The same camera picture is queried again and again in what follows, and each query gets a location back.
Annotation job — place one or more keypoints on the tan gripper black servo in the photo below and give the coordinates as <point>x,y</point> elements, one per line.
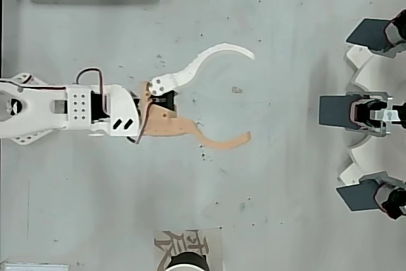
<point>161,118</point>

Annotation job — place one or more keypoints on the white paper cup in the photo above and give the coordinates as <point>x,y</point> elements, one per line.
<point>188,261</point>

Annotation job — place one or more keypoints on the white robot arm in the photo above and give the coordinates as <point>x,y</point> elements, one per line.
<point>79,109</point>

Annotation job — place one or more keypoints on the printed paper mat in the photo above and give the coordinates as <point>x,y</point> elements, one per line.
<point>177,240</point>

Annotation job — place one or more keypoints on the grey servo paddle module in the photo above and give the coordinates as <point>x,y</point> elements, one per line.
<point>336,112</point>
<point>368,34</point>
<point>358,198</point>

